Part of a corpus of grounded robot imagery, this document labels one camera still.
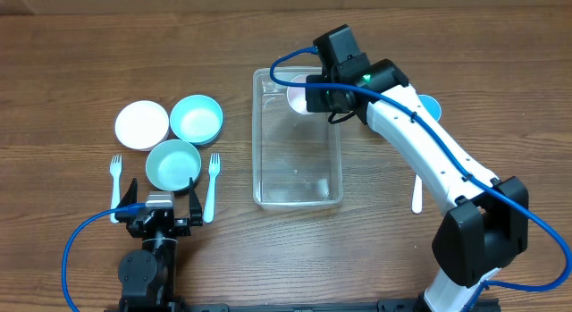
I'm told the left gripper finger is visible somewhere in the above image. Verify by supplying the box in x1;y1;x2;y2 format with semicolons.
188;177;203;226
116;178;138;208

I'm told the pale blue fork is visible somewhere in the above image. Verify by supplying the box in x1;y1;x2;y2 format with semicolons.
203;153;221;223
109;155;122;209

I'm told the grey-green bowl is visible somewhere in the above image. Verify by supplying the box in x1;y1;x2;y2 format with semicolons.
145;139;202;192

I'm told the pink cup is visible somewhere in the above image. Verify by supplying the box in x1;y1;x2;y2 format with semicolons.
286;74;311;115

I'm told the blue cup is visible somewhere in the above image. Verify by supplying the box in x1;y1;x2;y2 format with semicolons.
418;95;442;122

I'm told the light blue bowl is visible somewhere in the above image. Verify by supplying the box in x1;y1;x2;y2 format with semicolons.
170;95;223;146

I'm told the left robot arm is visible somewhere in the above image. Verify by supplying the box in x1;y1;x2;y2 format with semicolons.
115;180;203;311

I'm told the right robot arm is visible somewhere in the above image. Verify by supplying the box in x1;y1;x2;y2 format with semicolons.
306;49;528;311

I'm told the clear plastic container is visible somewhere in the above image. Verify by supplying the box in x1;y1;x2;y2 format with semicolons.
252;68;343;210

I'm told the white bowl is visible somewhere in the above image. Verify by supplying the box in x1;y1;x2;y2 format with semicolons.
114;100;170;151

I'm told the white spoon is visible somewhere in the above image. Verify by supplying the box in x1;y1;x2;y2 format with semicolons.
411;175;423;215

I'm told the left blue cable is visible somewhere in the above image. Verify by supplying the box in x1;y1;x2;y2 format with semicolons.
60;202;146;312

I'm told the blue cable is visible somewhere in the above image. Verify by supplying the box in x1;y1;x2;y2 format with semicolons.
60;202;146;312
268;46;572;312

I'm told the right blue cable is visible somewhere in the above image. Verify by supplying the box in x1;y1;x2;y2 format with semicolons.
268;46;572;312

